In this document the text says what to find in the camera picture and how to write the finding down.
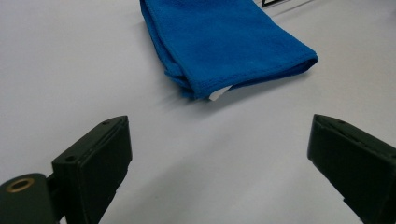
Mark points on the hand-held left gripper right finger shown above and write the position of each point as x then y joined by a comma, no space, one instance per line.
358,165

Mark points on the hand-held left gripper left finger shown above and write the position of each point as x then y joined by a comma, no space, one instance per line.
93,168

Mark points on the black frame object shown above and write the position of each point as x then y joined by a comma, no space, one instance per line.
270,2

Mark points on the blue towel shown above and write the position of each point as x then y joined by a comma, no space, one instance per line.
224,43

